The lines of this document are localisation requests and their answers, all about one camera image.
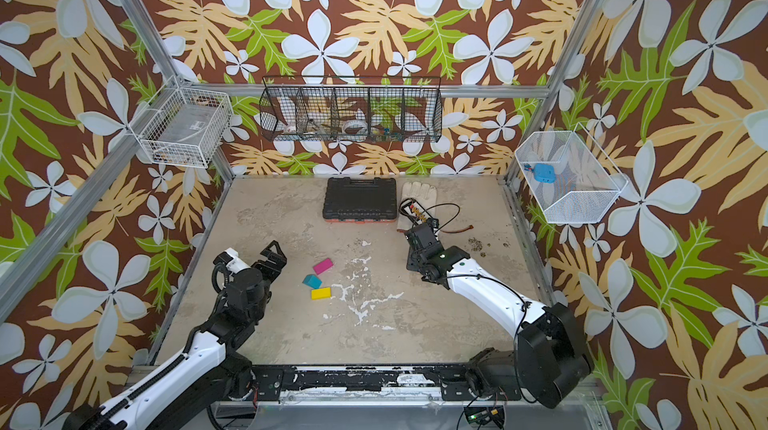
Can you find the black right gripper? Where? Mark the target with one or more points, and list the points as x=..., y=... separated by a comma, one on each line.
x=419, y=235

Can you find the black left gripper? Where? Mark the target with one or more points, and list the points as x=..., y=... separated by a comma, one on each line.
x=278, y=261

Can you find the teal wood block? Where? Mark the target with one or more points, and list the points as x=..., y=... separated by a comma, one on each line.
x=312, y=281

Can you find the magenta wood block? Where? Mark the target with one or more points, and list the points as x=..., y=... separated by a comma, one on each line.
x=323, y=266

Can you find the yellow rectangular wood block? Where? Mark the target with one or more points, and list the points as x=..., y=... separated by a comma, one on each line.
x=321, y=293

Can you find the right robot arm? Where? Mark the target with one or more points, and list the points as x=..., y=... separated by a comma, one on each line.
x=549, y=358

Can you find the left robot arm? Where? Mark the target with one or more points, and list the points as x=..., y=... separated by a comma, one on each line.
x=208, y=368

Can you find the white work glove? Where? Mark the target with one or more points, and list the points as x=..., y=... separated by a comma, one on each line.
x=425, y=193

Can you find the black plastic tool case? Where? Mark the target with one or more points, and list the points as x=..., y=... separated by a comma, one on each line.
x=360, y=200

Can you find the blue plastic object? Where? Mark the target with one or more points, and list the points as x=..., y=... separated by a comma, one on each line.
x=541, y=172

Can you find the white tape roll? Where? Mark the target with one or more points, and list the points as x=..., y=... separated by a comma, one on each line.
x=354, y=126

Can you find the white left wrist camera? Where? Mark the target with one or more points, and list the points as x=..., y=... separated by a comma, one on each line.
x=230, y=261

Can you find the aluminium frame post right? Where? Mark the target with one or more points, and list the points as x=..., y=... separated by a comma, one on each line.
x=587, y=15

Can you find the aluminium frame post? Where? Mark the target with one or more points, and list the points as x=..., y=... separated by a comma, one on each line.
x=587, y=15
x=138, y=13

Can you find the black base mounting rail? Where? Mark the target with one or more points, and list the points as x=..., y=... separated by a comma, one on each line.
x=451, y=382

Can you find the black wire basket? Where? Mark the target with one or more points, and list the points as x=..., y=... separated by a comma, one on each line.
x=396, y=109

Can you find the white wire basket left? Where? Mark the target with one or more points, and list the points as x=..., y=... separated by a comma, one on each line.
x=183, y=126

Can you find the white wire basket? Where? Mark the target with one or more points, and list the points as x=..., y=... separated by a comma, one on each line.
x=588, y=181
x=183, y=126

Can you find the white wire basket right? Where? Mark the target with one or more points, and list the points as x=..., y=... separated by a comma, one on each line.
x=588, y=181

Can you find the aluminium frame post left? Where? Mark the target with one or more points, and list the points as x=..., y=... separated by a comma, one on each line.
x=138, y=13

